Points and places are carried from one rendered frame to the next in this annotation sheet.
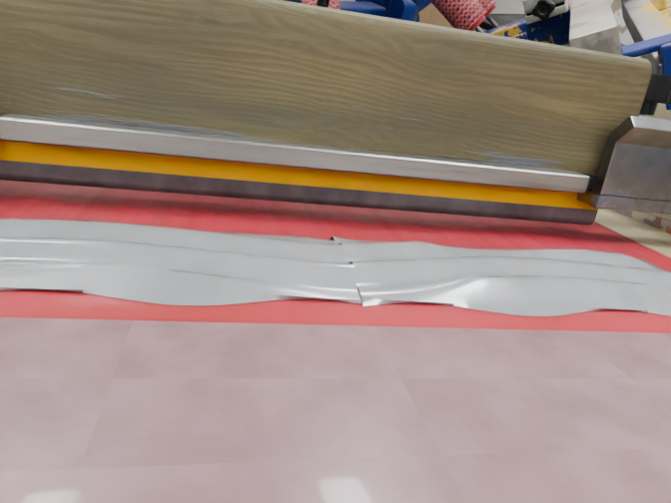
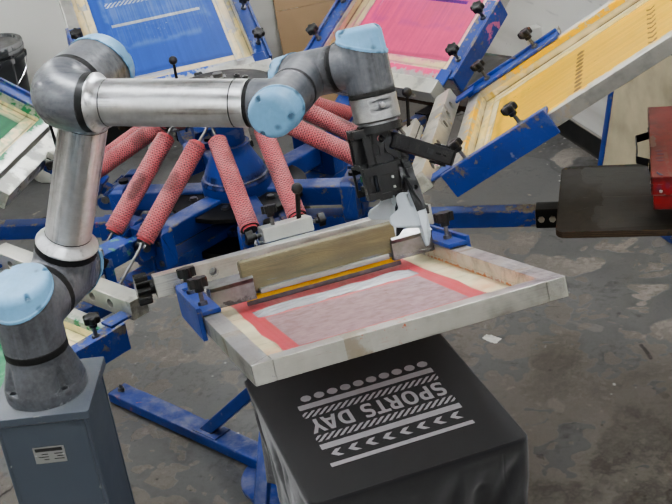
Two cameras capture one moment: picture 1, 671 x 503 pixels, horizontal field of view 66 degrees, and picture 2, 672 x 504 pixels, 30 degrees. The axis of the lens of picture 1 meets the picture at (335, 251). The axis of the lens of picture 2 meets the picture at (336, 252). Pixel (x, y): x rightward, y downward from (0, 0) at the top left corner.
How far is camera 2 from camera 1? 2.46 m
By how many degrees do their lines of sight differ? 9
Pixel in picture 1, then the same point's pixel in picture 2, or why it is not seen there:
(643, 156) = (400, 244)
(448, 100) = (347, 250)
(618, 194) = (398, 255)
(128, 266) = (302, 301)
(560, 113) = (375, 242)
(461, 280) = (357, 286)
